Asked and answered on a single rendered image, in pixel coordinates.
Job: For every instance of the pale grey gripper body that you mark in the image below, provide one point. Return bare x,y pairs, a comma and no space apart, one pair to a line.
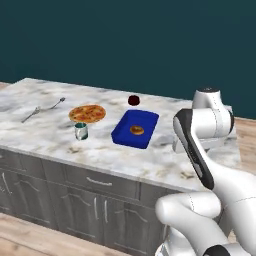
216,143

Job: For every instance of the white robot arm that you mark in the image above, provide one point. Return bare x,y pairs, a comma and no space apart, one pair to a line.
200,126

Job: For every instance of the round pizza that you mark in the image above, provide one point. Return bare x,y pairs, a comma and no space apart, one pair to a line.
87,113

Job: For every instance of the blue rectangular tray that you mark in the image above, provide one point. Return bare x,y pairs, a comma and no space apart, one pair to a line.
128,136

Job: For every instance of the dark red cup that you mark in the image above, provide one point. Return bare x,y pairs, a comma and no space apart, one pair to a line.
133,100

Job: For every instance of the grey cupboard door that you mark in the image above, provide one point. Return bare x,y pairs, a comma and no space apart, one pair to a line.
133,226
75,213
30,200

